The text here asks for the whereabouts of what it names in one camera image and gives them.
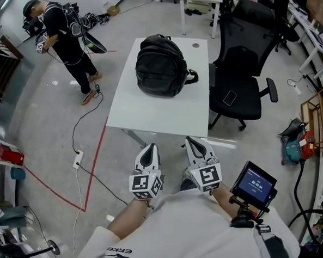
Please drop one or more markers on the black monitor mount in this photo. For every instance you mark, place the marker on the black monitor mount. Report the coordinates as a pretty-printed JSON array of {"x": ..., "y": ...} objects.
[{"x": 244, "y": 215}]

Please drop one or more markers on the dark wooden cabinet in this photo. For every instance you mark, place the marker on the dark wooden cabinet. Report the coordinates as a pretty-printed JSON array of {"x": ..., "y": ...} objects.
[{"x": 2, "y": 69}]

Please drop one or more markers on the red canister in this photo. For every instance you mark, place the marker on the red canister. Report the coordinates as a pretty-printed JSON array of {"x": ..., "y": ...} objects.
[{"x": 308, "y": 145}]

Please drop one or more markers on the black power adapter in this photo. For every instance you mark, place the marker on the black power adapter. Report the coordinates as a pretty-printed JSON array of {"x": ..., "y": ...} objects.
[{"x": 97, "y": 88}]

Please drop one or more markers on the black swivel chair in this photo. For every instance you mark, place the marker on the black swivel chair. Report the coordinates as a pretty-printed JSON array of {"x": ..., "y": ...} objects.
[{"x": 288, "y": 32}]

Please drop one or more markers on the black smartphone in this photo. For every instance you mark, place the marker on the black smartphone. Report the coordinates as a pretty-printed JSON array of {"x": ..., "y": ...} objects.
[{"x": 230, "y": 98}]

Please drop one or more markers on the teal round container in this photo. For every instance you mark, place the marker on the teal round container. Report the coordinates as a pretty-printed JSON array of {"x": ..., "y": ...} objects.
[{"x": 17, "y": 173}]

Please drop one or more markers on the person's right forearm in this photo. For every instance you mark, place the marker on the person's right forearm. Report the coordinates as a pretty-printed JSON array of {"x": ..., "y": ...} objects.
[{"x": 226, "y": 199}]

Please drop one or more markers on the red box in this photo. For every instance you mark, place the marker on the red box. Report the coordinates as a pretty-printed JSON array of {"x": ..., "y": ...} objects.
[{"x": 11, "y": 154}]

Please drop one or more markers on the yellow round floor object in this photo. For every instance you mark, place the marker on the yellow round floor object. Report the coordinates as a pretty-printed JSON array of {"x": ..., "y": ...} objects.
[{"x": 113, "y": 10}]

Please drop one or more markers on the black mesh office chair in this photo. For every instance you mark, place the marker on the black mesh office chair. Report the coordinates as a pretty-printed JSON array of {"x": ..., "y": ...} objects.
[{"x": 241, "y": 76}]

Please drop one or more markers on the long white desk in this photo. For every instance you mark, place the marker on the long white desk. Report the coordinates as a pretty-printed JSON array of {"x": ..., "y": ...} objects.
[{"x": 312, "y": 32}]

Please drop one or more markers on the black dome reflector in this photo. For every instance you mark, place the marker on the black dome reflector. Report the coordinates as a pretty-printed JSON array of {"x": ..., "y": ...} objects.
[{"x": 97, "y": 46}]

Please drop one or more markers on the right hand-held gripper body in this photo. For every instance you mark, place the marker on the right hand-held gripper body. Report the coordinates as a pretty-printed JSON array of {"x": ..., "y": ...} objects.
[{"x": 207, "y": 177}]

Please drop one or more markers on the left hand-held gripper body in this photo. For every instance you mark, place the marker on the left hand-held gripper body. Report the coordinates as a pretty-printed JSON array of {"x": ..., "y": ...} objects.
[{"x": 144, "y": 183}]

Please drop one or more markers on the white floor power strip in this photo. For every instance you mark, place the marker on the white floor power strip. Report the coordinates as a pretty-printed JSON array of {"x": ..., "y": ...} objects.
[{"x": 78, "y": 159}]

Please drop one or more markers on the black backpack bag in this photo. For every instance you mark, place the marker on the black backpack bag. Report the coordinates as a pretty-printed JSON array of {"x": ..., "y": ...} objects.
[{"x": 159, "y": 68}]

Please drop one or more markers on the small white power strip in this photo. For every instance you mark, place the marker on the small white power strip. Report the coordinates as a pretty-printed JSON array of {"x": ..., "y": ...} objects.
[{"x": 297, "y": 90}]

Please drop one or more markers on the red floor tape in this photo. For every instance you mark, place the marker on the red floor tape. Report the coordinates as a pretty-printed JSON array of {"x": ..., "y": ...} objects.
[{"x": 93, "y": 165}]

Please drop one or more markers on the person's shoe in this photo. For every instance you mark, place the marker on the person's shoe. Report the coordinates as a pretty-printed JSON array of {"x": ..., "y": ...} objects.
[{"x": 187, "y": 177}]

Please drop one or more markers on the person's white shirt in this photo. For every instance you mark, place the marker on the person's white shirt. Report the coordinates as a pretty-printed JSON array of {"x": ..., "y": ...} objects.
[{"x": 187, "y": 233}]

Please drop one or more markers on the black round stand base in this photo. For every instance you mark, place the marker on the black round stand base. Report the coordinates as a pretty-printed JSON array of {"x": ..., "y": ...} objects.
[{"x": 53, "y": 247}]

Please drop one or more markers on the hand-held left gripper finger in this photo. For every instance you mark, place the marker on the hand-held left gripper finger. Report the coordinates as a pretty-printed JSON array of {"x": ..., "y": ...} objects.
[
  {"x": 157, "y": 161},
  {"x": 138, "y": 159}
]

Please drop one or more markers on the person's left forearm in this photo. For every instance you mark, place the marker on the person's left forearm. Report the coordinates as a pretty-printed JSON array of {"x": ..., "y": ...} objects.
[{"x": 126, "y": 219}]

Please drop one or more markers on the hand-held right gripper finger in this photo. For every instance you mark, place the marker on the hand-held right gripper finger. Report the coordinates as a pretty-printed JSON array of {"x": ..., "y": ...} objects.
[
  {"x": 209, "y": 151},
  {"x": 190, "y": 154}
]

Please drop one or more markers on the small black monitor screen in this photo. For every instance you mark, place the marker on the small black monitor screen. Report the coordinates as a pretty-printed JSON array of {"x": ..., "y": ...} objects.
[{"x": 253, "y": 184}]

